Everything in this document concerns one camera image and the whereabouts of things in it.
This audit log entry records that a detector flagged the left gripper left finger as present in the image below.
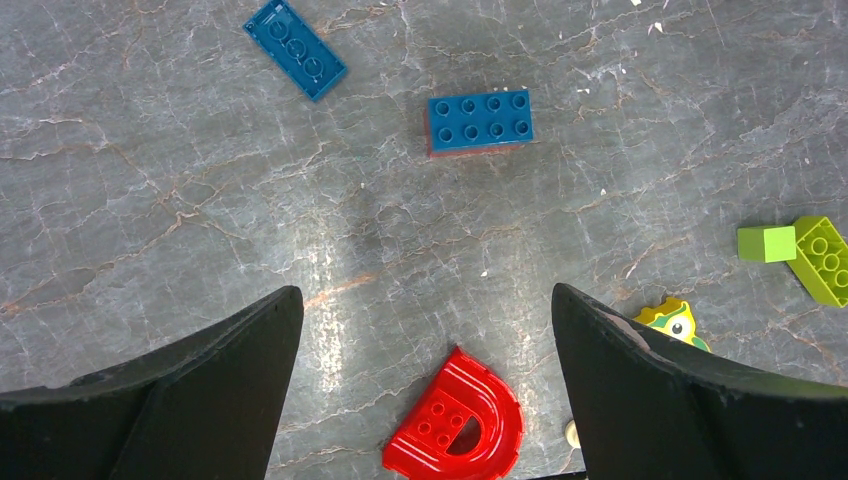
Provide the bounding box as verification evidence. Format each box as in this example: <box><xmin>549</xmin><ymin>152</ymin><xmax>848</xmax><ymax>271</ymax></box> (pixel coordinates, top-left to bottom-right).
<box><xmin>1</xmin><ymin>286</ymin><xmax>304</xmax><ymax>479</ymax></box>

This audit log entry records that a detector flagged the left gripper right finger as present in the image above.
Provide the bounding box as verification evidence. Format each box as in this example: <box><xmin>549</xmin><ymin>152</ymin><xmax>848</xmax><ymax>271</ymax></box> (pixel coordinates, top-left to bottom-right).
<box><xmin>551</xmin><ymin>283</ymin><xmax>847</xmax><ymax>479</ymax></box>

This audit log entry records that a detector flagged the yellow owl brick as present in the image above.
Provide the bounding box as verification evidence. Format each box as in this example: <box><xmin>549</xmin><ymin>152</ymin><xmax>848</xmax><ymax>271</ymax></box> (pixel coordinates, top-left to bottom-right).
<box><xmin>634</xmin><ymin>296</ymin><xmax>711</xmax><ymax>352</ymax></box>

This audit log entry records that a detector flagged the red arch brick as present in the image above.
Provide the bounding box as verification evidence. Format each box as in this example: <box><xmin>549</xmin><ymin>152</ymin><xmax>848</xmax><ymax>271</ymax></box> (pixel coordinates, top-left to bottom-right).
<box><xmin>382</xmin><ymin>347</ymin><xmax>524</xmax><ymax>479</ymax></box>

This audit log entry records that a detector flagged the small lime green cube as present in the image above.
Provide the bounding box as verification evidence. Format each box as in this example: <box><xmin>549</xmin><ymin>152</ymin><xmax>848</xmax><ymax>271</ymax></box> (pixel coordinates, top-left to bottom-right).
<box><xmin>737</xmin><ymin>225</ymin><xmax>797</xmax><ymax>263</ymax></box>

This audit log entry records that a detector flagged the lime green flat brick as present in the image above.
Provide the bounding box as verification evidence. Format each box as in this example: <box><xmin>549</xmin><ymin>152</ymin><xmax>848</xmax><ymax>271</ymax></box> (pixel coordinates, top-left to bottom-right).
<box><xmin>787</xmin><ymin>216</ymin><xmax>847</xmax><ymax>308</ymax></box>

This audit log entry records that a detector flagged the blue red duplo brick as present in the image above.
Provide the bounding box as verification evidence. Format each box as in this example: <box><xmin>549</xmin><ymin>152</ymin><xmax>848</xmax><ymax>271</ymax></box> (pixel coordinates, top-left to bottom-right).
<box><xmin>424</xmin><ymin>89</ymin><xmax>534</xmax><ymax>157</ymax></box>

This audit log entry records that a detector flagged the blue flat brick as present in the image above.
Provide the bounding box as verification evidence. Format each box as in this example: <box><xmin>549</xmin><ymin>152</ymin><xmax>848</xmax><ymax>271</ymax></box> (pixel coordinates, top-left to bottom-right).
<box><xmin>243</xmin><ymin>0</ymin><xmax>347</xmax><ymax>102</ymax></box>

